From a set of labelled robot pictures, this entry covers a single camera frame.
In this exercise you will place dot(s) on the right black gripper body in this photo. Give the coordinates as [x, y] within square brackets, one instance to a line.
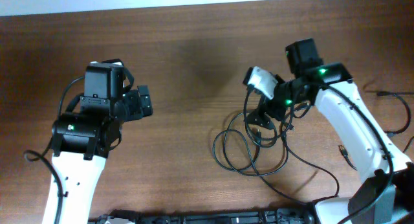
[279, 103]

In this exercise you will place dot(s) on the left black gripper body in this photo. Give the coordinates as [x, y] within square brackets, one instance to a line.
[134, 108]

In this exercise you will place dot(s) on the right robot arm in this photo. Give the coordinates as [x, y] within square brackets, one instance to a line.
[386, 173]

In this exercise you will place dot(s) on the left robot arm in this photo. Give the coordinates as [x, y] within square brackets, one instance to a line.
[85, 133]

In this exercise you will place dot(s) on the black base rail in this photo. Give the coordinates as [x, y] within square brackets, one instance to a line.
[278, 216]

